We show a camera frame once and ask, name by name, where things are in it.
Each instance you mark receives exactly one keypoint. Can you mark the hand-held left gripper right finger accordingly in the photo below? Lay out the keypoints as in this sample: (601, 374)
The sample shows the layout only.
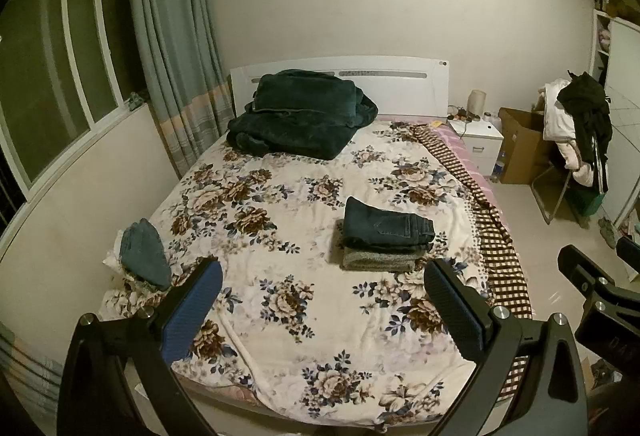
(455, 306)

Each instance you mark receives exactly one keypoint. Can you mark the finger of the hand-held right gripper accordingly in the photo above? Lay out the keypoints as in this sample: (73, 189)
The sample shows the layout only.
(582, 271)
(631, 253)

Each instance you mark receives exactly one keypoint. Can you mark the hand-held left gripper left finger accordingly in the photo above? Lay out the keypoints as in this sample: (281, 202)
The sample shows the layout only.
(192, 311)

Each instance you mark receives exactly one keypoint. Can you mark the dark teal pants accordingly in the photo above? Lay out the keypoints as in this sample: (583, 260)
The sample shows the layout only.
(387, 226)

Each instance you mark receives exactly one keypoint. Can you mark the folded grey fuzzy pants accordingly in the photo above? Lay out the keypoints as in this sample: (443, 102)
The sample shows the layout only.
(380, 260)

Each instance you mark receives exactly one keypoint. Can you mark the grey shoe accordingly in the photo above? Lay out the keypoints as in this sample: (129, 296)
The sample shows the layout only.
(609, 233)

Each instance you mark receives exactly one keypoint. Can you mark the green basket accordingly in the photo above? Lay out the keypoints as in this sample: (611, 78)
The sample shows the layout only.
(590, 205)

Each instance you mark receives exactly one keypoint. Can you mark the brown checkered blanket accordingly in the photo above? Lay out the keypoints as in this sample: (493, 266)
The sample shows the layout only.
(500, 256)

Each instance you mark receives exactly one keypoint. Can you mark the folded blue jeans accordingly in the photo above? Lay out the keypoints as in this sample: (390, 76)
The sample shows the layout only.
(145, 258)

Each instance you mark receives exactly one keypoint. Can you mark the metal folding chair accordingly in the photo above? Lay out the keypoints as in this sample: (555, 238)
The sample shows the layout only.
(550, 196)

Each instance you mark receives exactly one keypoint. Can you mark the white folded cloth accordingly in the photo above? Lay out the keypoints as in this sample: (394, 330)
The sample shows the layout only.
(114, 253)

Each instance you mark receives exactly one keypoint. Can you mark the bed with floral sheet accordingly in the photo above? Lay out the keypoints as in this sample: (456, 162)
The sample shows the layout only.
(290, 236)

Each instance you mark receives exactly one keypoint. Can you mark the plastic bottle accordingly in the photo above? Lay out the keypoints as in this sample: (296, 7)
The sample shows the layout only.
(499, 168)

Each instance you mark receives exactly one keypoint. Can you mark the cardboard box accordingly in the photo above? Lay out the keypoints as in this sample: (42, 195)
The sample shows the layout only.
(520, 150)

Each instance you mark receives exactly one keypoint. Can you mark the pink striped bed sheet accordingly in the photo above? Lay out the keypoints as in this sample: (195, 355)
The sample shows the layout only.
(470, 165)

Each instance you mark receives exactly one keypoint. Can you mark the white wardrobe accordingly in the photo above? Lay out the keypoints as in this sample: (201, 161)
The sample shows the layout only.
(625, 105)

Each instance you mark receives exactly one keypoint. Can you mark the black garment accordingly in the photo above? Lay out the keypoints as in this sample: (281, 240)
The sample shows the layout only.
(590, 110)

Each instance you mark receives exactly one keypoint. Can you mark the white garment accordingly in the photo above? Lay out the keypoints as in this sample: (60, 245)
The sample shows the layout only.
(555, 115)

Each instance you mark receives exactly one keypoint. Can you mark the white nightstand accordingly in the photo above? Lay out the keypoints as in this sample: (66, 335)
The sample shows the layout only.
(480, 140)

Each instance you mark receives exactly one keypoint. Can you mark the grey-green striped curtain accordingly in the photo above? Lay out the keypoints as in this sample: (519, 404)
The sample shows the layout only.
(25, 366)
(175, 40)

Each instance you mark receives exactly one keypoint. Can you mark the white roll on nightstand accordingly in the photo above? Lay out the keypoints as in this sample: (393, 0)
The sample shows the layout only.
(477, 101)

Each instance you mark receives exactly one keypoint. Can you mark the dark green plush blanket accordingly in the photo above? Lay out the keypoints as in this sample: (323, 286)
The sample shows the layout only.
(300, 115)

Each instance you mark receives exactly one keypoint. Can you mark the white bed headboard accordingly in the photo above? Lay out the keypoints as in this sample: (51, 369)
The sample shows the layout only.
(400, 85)

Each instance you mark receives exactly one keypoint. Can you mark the white framed window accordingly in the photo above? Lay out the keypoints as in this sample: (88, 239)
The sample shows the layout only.
(65, 80)

